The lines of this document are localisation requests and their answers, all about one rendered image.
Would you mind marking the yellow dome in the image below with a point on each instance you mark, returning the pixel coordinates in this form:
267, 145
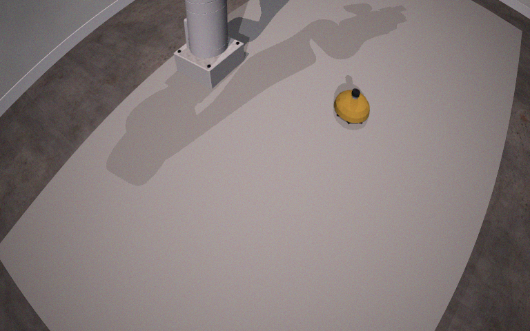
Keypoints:
352, 106

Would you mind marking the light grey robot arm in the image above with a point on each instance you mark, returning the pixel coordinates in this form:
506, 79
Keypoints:
206, 27

